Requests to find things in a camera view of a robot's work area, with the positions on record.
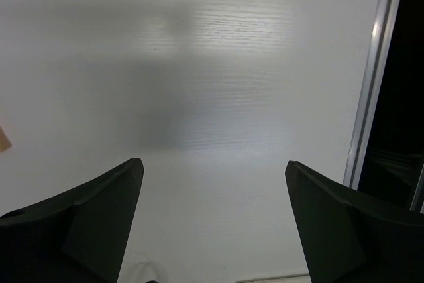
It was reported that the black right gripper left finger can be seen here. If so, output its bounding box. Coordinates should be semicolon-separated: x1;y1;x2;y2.
1;158;143;282

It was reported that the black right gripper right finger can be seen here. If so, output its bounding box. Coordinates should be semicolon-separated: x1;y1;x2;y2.
285;161;423;282

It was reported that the translucent amber plastic tray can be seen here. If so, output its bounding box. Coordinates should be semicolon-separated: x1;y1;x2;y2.
0;127;12;152

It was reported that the aluminium table frame rail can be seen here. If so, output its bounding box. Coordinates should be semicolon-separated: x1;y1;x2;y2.
343;0;423;213

